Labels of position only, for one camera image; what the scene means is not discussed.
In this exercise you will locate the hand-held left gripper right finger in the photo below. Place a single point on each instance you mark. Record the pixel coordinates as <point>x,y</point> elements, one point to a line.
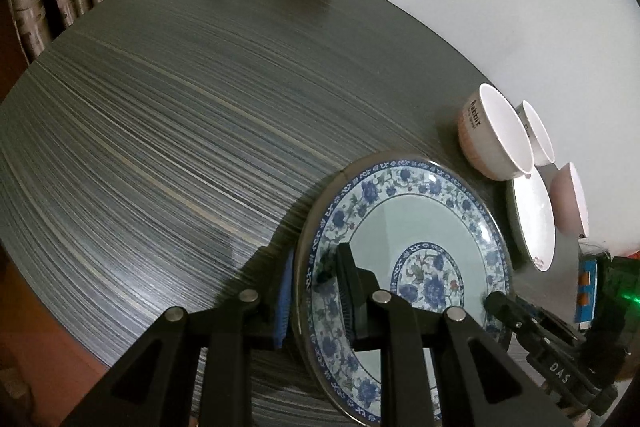
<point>346,289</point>

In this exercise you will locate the blue floral plate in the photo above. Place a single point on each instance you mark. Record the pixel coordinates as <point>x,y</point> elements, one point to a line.
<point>400,227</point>

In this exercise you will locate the red packet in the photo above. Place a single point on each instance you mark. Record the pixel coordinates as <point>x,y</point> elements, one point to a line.
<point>631,254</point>

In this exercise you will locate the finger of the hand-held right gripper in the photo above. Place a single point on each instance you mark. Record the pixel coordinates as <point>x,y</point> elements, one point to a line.
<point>545,357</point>
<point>555,319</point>

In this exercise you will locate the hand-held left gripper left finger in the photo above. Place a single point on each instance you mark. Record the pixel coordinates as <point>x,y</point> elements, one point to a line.
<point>281,299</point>

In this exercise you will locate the white bowl blue base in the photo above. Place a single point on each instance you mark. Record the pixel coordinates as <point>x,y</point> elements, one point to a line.
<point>541,137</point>

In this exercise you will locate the white bowl pink base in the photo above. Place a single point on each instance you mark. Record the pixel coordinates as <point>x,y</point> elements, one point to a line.
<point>492,142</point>

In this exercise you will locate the blue box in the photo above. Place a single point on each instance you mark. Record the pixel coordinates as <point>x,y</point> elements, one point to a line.
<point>587,289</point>

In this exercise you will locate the white rose plate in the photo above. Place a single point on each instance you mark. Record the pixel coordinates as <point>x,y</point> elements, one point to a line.
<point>532,219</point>

